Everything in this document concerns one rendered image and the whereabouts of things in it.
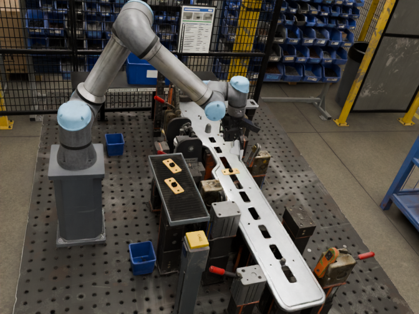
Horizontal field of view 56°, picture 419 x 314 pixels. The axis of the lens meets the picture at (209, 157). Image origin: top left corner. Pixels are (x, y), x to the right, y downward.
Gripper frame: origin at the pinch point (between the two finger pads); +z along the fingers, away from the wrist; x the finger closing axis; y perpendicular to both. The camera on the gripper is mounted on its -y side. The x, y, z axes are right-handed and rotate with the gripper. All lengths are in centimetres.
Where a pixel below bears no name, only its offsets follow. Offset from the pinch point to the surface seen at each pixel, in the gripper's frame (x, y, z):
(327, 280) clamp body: 63, -13, 14
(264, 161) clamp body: -3.2, -17.7, 11.5
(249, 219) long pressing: 30.4, 4.4, 11.4
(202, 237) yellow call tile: 49, 31, -7
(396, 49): -180, -256, 41
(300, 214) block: 34.3, -16.5, 9.9
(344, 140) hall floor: -149, -200, 127
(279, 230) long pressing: 38.4, -5.3, 12.1
